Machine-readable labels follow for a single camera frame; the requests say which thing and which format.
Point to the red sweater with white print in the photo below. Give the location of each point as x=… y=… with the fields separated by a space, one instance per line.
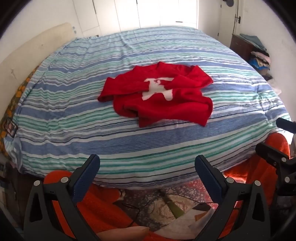
x=161 y=109

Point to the patterned floor rug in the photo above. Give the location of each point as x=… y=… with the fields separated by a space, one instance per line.
x=148 y=199

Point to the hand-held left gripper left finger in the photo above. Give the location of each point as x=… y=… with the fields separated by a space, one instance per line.
x=85 y=179

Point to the orange fuzzy cloth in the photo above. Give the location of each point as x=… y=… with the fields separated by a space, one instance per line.
x=101 y=208

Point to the pile of folded clothes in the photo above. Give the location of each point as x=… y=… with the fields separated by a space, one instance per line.
x=259 y=58

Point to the orange floral bed sheet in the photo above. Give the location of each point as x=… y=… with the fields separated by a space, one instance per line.
x=16 y=97

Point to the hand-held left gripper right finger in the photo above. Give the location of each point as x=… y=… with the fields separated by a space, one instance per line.
x=208 y=179

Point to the dark wooden dresser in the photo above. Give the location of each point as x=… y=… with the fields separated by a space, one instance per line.
x=240 y=48

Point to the beige headboard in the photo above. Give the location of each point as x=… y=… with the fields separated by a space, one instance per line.
x=34 y=46

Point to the blue green striped bed cover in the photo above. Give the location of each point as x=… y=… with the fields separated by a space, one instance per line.
x=69 y=115

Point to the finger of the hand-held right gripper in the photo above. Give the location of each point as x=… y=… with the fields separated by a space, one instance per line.
x=269 y=150
x=285 y=125

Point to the white wardrobe doors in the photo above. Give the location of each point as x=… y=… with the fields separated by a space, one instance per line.
x=106 y=14

